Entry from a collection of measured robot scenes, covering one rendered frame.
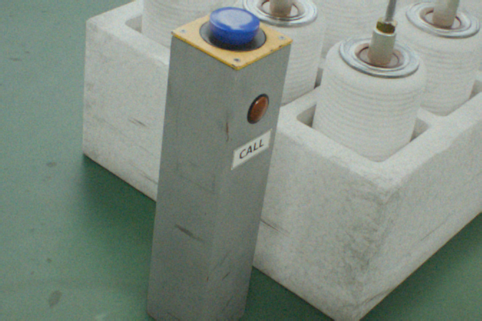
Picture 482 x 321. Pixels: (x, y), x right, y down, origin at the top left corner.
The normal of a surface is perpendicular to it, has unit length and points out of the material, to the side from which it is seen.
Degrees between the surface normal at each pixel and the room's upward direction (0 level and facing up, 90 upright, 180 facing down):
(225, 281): 90
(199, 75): 90
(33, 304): 0
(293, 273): 90
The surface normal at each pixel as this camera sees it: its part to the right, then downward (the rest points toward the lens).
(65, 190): 0.12, -0.80
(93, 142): -0.64, 0.39
